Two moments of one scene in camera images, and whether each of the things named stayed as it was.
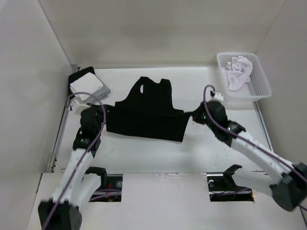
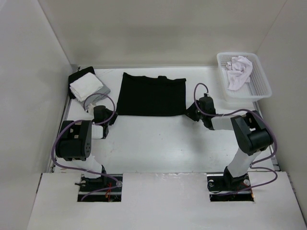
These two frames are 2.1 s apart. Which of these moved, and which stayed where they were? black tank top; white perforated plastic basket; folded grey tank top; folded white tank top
Moved: black tank top
Stayed: folded grey tank top; folded white tank top; white perforated plastic basket
